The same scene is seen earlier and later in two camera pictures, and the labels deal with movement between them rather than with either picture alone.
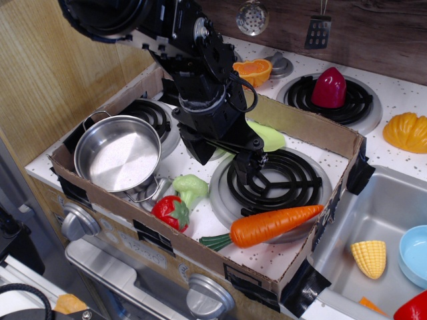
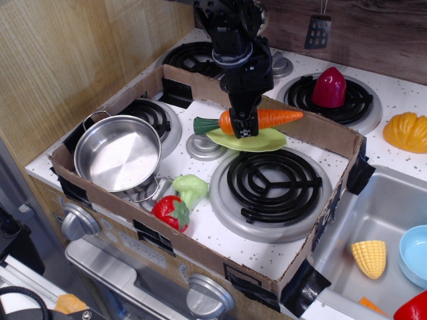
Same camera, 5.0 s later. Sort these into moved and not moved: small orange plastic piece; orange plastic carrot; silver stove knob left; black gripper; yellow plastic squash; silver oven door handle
Moved: black gripper; orange plastic carrot
Not moved: silver stove knob left; yellow plastic squash; small orange plastic piece; silver oven door handle
